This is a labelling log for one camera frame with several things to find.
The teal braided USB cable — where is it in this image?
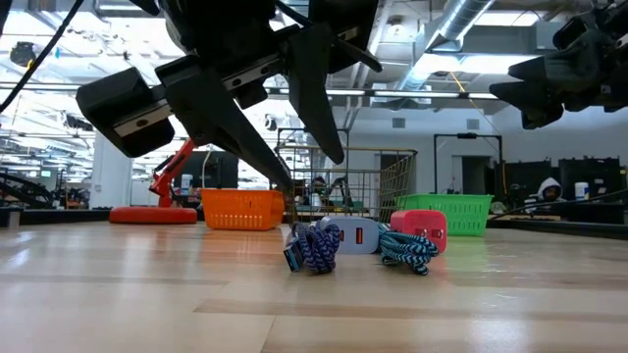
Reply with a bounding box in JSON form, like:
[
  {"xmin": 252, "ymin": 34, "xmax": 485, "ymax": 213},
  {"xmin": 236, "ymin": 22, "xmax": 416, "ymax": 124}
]
[{"xmin": 377, "ymin": 223, "xmax": 441, "ymax": 277}]

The black table edge rail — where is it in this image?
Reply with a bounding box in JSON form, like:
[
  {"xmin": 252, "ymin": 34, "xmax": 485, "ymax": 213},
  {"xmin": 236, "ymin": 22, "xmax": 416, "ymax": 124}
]
[
  {"xmin": 0, "ymin": 205, "xmax": 113, "ymax": 227},
  {"xmin": 490, "ymin": 214, "xmax": 628, "ymax": 241}
]

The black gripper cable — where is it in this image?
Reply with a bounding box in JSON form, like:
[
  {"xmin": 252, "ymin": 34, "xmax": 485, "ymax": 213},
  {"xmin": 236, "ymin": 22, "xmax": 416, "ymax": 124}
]
[{"xmin": 0, "ymin": 0, "xmax": 84, "ymax": 114}]

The white wall charger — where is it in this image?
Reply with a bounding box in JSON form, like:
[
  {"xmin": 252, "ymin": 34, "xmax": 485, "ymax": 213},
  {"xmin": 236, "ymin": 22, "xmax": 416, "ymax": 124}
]
[{"xmin": 316, "ymin": 216, "xmax": 380, "ymax": 255}]

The orange plastic basket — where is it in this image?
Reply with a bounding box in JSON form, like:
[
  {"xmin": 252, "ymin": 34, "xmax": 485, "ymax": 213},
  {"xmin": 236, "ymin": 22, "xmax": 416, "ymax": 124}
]
[{"xmin": 200, "ymin": 188, "xmax": 286, "ymax": 231}]

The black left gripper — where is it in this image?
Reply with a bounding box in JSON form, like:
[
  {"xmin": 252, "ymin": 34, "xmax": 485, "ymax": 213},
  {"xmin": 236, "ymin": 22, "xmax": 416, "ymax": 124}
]
[{"xmin": 76, "ymin": 0, "xmax": 384, "ymax": 190}]

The gold wire basket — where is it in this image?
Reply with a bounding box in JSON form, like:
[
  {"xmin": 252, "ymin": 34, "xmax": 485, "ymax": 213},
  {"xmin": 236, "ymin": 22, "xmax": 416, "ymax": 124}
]
[{"xmin": 273, "ymin": 144, "xmax": 419, "ymax": 223}]

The silver ventilation duct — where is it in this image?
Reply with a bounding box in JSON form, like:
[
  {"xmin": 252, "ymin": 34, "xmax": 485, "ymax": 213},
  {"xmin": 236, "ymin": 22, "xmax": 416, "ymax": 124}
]
[{"xmin": 396, "ymin": 0, "xmax": 496, "ymax": 92}]

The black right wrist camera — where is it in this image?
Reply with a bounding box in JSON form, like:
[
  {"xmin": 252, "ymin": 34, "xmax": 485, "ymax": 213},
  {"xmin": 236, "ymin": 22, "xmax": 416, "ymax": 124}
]
[{"xmin": 552, "ymin": 17, "xmax": 590, "ymax": 51}]

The red articulated desk lamp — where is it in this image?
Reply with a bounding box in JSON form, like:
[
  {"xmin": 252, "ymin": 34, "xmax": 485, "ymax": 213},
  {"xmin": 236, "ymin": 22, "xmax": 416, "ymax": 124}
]
[{"xmin": 110, "ymin": 139, "xmax": 198, "ymax": 226}]

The thin black cable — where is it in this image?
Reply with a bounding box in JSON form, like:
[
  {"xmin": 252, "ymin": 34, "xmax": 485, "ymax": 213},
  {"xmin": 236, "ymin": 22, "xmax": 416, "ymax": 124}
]
[{"xmin": 490, "ymin": 190, "xmax": 628, "ymax": 220}]

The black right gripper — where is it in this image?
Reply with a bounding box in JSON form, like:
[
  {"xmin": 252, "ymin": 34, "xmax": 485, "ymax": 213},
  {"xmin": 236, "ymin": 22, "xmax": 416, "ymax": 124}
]
[{"xmin": 489, "ymin": 0, "xmax": 628, "ymax": 130}]

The black panel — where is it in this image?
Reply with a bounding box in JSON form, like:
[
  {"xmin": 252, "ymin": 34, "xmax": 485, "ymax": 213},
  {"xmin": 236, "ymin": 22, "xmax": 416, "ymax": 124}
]
[
  {"xmin": 557, "ymin": 156, "xmax": 624, "ymax": 203},
  {"xmin": 502, "ymin": 159, "xmax": 553, "ymax": 202}
]

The black monitor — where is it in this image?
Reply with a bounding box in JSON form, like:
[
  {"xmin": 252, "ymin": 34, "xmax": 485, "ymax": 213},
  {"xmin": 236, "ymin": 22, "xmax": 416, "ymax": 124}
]
[{"xmin": 195, "ymin": 150, "xmax": 240, "ymax": 190}]

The purple braided USB cable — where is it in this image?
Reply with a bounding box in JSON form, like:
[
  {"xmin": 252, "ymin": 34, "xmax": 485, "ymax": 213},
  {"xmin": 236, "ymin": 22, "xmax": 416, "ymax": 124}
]
[{"xmin": 283, "ymin": 221, "xmax": 341, "ymax": 275}]

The green plastic basket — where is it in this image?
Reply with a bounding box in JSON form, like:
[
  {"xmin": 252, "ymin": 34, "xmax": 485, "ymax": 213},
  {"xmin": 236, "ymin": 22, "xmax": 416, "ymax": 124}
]
[{"xmin": 395, "ymin": 193, "xmax": 495, "ymax": 237}]

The person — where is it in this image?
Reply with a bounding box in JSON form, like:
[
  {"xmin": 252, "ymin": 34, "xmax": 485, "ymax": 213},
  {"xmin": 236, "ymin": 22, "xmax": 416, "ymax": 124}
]
[
  {"xmin": 525, "ymin": 176, "xmax": 564, "ymax": 205},
  {"xmin": 311, "ymin": 176, "xmax": 331, "ymax": 207}
]

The ceiling light strip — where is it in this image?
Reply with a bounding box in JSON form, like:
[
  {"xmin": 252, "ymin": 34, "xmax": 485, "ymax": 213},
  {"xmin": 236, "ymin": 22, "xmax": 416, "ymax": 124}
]
[{"xmin": 264, "ymin": 87, "xmax": 501, "ymax": 100}]

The red wall charger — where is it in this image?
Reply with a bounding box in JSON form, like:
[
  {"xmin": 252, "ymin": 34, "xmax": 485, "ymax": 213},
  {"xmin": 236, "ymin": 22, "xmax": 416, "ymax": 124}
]
[{"xmin": 391, "ymin": 209, "xmax": 447, "ymax": 254}]

